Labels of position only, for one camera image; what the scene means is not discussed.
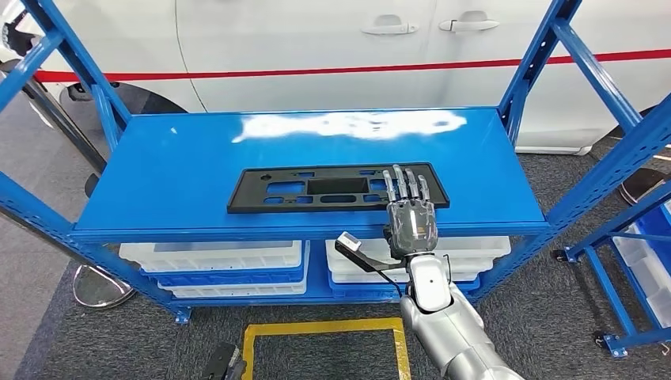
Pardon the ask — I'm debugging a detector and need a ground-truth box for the blue metal shelf rack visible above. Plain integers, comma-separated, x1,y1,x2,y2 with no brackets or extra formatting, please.
552,178,671,359
0,0,671,326

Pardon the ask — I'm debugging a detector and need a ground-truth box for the chrome stanchion base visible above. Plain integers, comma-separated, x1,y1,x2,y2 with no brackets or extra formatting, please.
618,167,668,207

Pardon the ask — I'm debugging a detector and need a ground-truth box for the red barrier belt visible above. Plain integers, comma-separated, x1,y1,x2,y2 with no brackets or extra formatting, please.
33,48,671,84

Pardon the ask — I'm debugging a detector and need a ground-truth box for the chrome stanchion post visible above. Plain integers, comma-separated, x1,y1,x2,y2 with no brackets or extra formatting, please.
0,207,138,310
0,57,108,200

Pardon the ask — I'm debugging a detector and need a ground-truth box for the black plastic car part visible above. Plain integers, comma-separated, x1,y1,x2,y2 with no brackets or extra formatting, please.
226,162,451,215

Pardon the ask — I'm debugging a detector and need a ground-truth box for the black robot left foot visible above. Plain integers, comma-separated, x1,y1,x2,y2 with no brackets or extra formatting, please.
201,343,248,380

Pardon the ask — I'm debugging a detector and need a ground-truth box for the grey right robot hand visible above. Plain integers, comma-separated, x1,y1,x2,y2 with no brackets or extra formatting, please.
381,164,440,260

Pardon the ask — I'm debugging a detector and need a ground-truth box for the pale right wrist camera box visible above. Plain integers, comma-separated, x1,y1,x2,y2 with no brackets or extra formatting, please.
336,232,362,254

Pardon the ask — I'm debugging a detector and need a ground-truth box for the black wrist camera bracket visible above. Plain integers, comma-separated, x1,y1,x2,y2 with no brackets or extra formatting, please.
335,241,408,282

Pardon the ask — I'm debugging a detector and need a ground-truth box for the white car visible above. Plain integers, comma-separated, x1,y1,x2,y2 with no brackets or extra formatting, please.
0,0,671,156

